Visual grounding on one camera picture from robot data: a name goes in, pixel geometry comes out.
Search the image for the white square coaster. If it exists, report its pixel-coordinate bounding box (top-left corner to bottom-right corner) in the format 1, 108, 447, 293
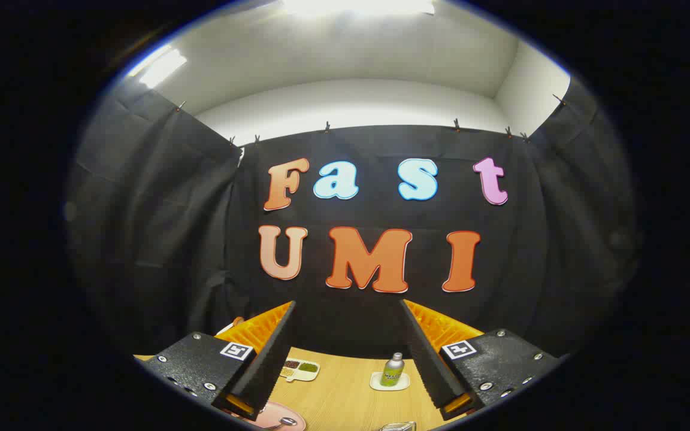
370, 371, 411, 391

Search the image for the green soda bottle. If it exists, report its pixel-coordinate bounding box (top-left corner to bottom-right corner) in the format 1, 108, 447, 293
381, 353, 405, 387

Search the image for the ceiling light panel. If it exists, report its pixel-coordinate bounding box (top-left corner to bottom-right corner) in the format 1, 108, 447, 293
282, 0, 435, 16
129, 47, 188, 89

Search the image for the white divided bean dish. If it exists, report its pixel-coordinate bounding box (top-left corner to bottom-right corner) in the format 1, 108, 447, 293
279, 358, 320, 383

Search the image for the pink round plate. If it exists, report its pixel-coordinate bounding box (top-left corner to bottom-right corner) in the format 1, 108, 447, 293
243, 401, 307, 431

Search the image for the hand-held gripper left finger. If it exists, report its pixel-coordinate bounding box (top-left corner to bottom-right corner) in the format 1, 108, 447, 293
139, 301, 296, 421

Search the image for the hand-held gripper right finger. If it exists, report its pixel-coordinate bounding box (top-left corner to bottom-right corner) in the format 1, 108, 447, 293
399, 298, 564, 421

